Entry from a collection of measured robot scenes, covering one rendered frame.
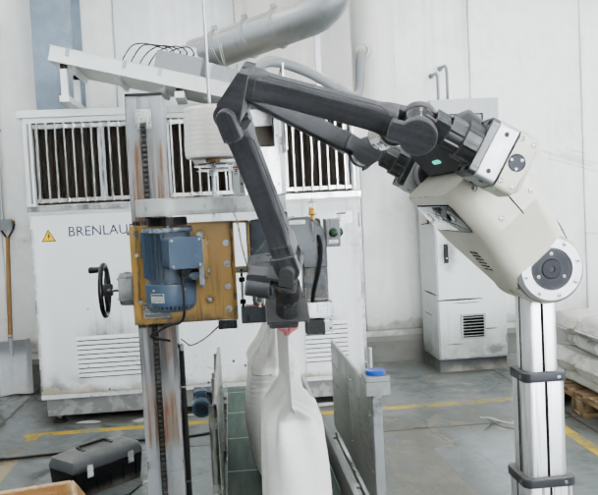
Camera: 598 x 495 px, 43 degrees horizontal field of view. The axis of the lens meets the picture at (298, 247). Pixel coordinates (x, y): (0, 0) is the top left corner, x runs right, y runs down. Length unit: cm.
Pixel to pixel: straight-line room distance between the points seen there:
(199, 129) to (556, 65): 524
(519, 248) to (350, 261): 351
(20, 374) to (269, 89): 518
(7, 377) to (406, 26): 438
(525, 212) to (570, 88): 548
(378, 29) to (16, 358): 380
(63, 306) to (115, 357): 48
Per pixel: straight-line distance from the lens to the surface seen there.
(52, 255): 527
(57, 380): 538
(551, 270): 184
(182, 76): 486
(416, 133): 150
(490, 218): 169
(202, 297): 243
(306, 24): 487
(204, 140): 222
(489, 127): 154
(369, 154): 207
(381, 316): 663
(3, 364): 653
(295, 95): 153
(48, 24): 629
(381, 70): 564
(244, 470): 301
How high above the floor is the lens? 137
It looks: 3 degrees down
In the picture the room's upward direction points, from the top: 3 degrees counter-clockwise
